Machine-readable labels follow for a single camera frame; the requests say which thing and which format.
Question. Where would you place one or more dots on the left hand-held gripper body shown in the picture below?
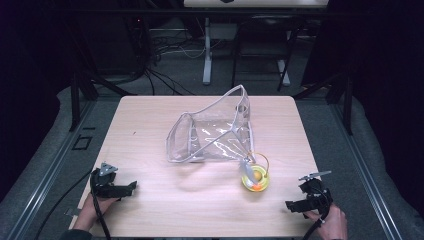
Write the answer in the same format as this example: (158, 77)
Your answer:
(101, 181)

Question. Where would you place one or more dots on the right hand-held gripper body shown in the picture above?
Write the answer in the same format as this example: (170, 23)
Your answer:
(316, 193)

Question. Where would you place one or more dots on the person's left hand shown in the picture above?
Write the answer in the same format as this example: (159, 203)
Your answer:
(91, 208)

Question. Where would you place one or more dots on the person's right hand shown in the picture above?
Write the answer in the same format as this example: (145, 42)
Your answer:
(330, 225)

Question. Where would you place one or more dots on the transparent plastic zipper bag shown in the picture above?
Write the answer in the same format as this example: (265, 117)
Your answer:
(213, 133)

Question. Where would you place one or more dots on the black metal stand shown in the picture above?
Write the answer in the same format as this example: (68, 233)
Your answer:
(86, 80)
(336, 90)

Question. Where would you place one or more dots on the black chair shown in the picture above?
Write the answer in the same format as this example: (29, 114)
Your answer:
(263, 43)

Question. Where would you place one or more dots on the white desk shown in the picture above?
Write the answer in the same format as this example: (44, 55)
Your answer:
(255, 3)

